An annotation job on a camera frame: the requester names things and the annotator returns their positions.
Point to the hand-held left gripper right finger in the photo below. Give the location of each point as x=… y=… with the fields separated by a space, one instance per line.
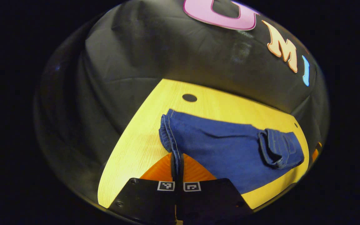
x=208 y=200

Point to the blue jeans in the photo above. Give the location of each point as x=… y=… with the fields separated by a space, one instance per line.
x=223 y=147

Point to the black backdrop cloth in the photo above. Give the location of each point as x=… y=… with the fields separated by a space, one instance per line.
x=155 y=47

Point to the black round table grommet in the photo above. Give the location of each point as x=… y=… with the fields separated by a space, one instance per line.
x=189 y=97

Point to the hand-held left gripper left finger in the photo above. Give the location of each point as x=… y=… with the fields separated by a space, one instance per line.
x=152 y=203

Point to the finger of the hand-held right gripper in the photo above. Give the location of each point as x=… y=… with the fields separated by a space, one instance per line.
x=316 y=153

